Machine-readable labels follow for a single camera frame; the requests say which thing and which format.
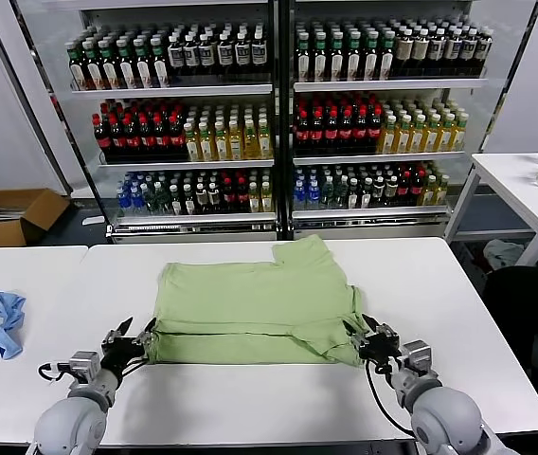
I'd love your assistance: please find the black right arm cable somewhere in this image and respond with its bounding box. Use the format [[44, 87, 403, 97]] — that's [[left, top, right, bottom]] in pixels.
[[362, 357, 415, 435]]

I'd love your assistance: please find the white beverage shelf unit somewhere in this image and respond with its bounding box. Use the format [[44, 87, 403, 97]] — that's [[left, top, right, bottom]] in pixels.
[[64, 0, 283, 244], [287, 0, 502, 241]]

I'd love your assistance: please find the small white side table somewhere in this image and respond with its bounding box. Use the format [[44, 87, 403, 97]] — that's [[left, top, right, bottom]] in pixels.
[[442, 151, 538, 269]]

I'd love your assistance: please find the white label dark drink bottle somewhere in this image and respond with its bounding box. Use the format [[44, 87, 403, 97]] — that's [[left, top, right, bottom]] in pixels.
[[200, 33, 219, 77], [168, 35, 187, 77], [250, 30, 271, 76], [216, 32, 236, 76], [184, 34, 203, 77], [233, 31, 253, 76]]

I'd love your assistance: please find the black office chair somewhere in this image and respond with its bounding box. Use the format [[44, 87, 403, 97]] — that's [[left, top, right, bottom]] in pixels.
[[484, 265, 538, 394]]

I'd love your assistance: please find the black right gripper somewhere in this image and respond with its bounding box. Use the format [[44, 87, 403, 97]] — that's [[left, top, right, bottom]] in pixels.
[[342, 313, 402, 370]]

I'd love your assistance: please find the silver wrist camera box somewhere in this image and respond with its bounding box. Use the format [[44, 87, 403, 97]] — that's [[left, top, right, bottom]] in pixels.
[[400, 339, 434, 372], [67, 350, 100, 380]]

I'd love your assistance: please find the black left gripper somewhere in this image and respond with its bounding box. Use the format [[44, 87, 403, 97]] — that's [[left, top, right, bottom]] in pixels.
[[99, 316, 158, 379]]

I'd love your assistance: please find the red cap cola bottle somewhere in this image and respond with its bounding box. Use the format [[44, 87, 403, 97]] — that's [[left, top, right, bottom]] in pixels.
[[154, 113, 172, 153], [235, 178, 250, 214], [109, 113, 127, 154], [221, 178, 237, 214], [124, 113, 142, 154], [92, 113, 112, 154], [368, 106, 385, 147], [338, 108, 355, 148], [352, 107, 369, 147], [324, 109, 340, 148], [411, 170, 426, 207], [398, 171, 413, 208], [310, 109, 326, 148], [139, 113, 157, 154], [169, 113, 188, 153], [295, 109, 312, 148]]

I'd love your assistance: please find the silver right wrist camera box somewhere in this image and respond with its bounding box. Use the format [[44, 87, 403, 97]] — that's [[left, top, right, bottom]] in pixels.
[[400, 339, 434, 372]]

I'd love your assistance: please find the open cooler door panel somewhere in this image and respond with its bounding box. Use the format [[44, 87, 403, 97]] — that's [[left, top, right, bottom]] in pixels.
[[0, 0, 109, 233], [479, 0, 538, 209]]

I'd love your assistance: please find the light green printed t-shirt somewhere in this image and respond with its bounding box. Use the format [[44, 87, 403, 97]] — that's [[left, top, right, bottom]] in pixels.
[[148, 234, 369, 369]]

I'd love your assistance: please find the pale clothes pile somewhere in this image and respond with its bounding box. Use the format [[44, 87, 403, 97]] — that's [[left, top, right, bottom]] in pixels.
[[481, 238, 538, 274]]

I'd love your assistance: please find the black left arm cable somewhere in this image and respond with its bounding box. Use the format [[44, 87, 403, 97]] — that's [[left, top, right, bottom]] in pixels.
[[36, 355, 151, 383]]

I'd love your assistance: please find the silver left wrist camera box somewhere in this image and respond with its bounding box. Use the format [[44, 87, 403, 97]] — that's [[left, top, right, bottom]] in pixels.
[[67, 350, 100, 380]]

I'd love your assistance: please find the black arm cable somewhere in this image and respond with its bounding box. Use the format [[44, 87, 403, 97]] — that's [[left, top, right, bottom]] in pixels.
[[362, 357, 415, 435], [36, 355, 151, 383]]

